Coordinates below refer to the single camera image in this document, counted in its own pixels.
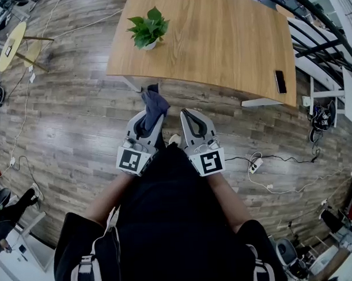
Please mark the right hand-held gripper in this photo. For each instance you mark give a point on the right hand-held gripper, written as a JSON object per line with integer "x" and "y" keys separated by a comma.
{"x": 210, "y": 161}

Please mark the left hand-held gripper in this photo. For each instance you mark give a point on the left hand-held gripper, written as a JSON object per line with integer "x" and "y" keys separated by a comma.
{"x": 133, "y": 161}

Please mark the dark blue cloth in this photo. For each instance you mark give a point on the dark blue cloth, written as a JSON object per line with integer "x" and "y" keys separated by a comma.
{"x": 154, "y": 106}

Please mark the green potted plant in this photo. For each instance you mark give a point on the green potted plant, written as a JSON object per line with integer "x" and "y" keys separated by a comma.
{"x": 147, "y": 28}

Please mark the person's right forearm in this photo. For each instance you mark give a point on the person's right forearm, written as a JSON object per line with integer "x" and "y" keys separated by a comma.
{"x": 228, "y": 201}

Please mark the person's left forearm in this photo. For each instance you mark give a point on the person's left forearm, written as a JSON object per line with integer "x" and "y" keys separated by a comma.
{"x": 108, "y": 197}

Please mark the person's light shoe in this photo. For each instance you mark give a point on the person's light shoe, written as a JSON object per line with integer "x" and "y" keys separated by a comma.
{"x": 175, "y": 140}

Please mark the white table leg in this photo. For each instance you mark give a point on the white table leg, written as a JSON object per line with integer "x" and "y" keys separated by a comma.
{"x": 261, "y": 102}
{"x": 133, "y": 83}

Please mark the white power strip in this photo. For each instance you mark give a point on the white power strip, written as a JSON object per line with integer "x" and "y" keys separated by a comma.
{"x": 256, "y": 165}

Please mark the person's black clothing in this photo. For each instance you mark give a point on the person's black clothing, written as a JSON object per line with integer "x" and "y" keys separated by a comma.
{"x": 170, "y": 223}

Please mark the black smartphone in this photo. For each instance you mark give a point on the black smartphone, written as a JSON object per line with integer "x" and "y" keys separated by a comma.
{"x": 280, "y": 81}

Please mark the long white desk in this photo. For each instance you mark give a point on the long white desk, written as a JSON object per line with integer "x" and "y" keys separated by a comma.
{"x": 304, "y": 27}

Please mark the gray office chair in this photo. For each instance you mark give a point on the gray office chair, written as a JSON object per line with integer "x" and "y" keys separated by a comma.
{"x": 291, "y": 255}

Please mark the white desk with side panel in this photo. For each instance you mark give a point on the white desk with side panel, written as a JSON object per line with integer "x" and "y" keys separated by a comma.
{"x": 351, "y": 96}

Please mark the round yellow side table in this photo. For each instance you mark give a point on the round yellow side table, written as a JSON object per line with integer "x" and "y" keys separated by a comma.
{"x": 11, "y": 46}

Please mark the white corner desk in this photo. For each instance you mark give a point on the white corner desk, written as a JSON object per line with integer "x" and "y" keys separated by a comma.
{"x": 13, "y": 269}

